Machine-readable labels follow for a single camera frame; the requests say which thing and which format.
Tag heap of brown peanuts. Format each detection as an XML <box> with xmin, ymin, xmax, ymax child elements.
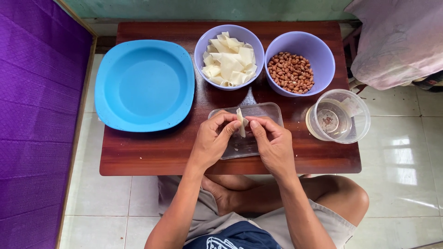
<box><xmin>267</xmin><ymin>51</ymin><xmax>315</xmax><ymax>95</ymax></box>

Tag pale pink floral cloth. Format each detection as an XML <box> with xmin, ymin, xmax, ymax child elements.
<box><xmin>344</xmin><ymin>0</ymin><xmax>443</xmax><ymax>91</ymax></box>

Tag purple quilted mattress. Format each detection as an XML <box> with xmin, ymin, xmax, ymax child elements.
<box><xmin>0</xmin><ymin>0</ymin><xmax>93</xmax><ymax>249</ymax></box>

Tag person's legs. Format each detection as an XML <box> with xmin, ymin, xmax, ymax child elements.
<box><xmin>201</xmin><ymin>174</ymin><xmax>370</xmax><ymax>227</ymax></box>

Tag pile of white dough wrappers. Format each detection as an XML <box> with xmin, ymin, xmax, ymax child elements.
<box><xmin>202</xmin><ymin>31</ymin><xmax>258</xmax><ymax>87</ymax></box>

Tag blue plastic plate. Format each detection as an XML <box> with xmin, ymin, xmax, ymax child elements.
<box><xmin>94</xmin><ymin>39</ymin><xmax>195</xmax><ymax>133</ymax></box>

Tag lilac bowl with wrappers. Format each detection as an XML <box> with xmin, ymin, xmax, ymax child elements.
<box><xmin>194</xmin><ymin>24</ymin><xmax>265</xmax><ymax>91</ymax></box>

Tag clear plastic lid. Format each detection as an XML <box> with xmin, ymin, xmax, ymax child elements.
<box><xmin>208</xmin><ymin>102</ymin><xmax>284</xmax><ymax>160</ymax></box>

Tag person's left hand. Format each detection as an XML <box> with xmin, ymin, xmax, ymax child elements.
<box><xmin>190</xmin><ymin>110</ymin><xmax>242</xmax><ymax>169</ymax></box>

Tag low brown wooden table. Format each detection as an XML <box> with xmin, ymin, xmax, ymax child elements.
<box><xmin>99</xmin><ymin>21</ymin><xmax>362</xmax><ymax>176</ymax></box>

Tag white dough wrapper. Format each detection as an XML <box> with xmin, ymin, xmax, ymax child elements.
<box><xmin>236</xmin><ymin>107</ymin><xmax>249</xmax><ymax>138</ymax></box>

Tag person's right hand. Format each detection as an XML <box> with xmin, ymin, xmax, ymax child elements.
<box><xmin>245</xmin><ymin>116</ymin><xmax>294</xmax><ymax>178</ymax></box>

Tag clear plastic water container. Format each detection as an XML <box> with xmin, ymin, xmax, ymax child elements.
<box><xmin>305</xmin><ymin>89</ymin><xmax>371</xmax><ymax>144</ymax></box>

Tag navy blue printed shirt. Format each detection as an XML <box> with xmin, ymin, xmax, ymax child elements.
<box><xmin>183</xmin><ymin>221</ymin><xmax>282</xmax><ymax>249</ymax></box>

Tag lilac bowl with peanuts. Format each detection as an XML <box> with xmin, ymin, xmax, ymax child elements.
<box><xmin>264</xmin><ymin>31</ymin><xmax>336</xmax><ymax>98</ymax></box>

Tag beige shorts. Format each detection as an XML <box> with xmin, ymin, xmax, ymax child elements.
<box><xmin>158</xmin><ymin>175</ymin><xmax>358</xmax><ymax>249</ymax></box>

